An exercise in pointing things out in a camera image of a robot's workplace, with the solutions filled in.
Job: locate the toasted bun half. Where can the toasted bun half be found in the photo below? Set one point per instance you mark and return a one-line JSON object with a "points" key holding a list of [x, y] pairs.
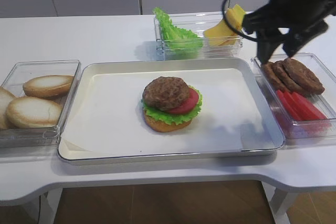
{"points": [[48, 87], [31, 112]]}

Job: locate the red tomato slice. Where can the red tomato slice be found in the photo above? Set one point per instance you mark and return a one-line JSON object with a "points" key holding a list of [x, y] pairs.
{"points": [[298, 108], [295, 116], [309, 106]]}

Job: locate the front toasted bun half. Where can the front toasted bun half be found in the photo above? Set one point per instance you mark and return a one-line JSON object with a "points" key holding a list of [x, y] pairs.
{"points": [[31, 112]]}

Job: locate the clear lettuce cheese container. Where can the clear lettuce cheese container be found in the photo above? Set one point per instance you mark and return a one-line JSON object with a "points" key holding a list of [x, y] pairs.
{"points": [[197, 23]]}

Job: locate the lettuce leaf on burger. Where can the lettuce leaf on burger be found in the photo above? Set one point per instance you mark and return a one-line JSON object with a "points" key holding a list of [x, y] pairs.
{"points": [[180, 115]]}

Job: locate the tomato slice on burger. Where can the tomato slice on burger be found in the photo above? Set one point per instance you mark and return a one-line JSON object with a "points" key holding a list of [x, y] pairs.
{"points": [[188, 105]]}

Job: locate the brown meat patty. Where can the brown meat patty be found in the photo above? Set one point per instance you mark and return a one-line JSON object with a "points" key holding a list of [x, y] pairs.
{"points": [[165, 93], [303, 76], [276, 83], [292, 86]]}

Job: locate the white parchment paper sheet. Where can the white parchment paper sheet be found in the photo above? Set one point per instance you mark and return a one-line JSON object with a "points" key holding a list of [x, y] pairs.
{"points": [[107, 116]]}

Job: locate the white table leg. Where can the white table leg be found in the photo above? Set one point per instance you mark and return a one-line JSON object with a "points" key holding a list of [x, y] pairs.
{"points": [[279, 202], [48, 205]]}

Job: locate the front yellow cheese slice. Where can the front yellow cheese slice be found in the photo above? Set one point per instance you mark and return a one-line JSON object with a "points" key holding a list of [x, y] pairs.
{"points": [[221, 34]]}

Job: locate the yellow cheese slice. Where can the yellow cheese slice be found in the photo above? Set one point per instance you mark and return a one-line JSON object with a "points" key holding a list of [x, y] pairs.
{"points": [[238, 16], [221, 34]]}

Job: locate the white table leg right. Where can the white table leg right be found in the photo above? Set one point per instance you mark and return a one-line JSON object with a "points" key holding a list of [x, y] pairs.
{"points": [[279, 202]]}

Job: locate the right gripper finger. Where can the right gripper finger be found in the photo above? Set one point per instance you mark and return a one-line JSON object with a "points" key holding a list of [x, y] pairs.
{"points": [[296, 38]]}

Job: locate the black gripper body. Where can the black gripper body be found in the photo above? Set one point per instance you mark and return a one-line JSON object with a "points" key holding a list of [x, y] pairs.
{"points": [[276, 18]]}

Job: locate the bottom bun on tray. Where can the bottom bun on tray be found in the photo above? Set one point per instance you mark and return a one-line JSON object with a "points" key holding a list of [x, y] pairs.
{"points": [[165, 125]]}

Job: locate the clear patty tomato container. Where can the clear patty tomato container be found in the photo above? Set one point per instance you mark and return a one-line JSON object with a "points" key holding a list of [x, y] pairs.
{"points": [[324, 102]]}

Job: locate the white metal baking tray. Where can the white metal baking tray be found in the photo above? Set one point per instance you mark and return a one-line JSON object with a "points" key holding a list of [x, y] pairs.
{"points": [[254, 142]]}

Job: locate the white table leg left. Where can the white table leg left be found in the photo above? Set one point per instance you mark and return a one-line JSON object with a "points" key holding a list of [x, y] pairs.
{"points": [[48, 205]]}

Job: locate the clear left bun container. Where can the clear left bun container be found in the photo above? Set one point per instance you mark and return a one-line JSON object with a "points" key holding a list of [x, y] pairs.
{"points": [[24, 71]]}

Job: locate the middle red tomato slice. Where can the middle red tomato slice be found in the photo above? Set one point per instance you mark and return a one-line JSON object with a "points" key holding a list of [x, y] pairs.
{"points": [[298, 108]]}

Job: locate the green lettuce leaves stack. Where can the green lettuce leaves stack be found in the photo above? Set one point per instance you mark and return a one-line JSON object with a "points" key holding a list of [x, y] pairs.
{"points": [[175, 37]]}

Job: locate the left red tomato slice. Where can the left red tomato slice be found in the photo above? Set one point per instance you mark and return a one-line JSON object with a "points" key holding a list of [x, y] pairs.
{"points": [[295, 116]]}

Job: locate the right red tomato slice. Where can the right red tomato slice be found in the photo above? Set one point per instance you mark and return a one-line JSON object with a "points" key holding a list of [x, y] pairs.
{"points": [[309, 106]]}

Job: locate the upper toasted bun half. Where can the upper toasted bun half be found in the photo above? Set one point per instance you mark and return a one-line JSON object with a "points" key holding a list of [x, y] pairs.
{"points": [[48, 87]]}

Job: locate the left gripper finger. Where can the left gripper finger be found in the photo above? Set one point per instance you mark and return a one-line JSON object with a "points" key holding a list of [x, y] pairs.
{"points": [[266, 47]]}

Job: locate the rear yellow cheese slice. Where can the rear yellow cheese slice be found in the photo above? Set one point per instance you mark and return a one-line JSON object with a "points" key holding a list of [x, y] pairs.
{"points": [[238, 16]]}

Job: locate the left edge bun half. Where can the left edge bun half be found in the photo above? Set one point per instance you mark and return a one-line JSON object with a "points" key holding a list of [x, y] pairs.
{"points": [[6, 98]]}

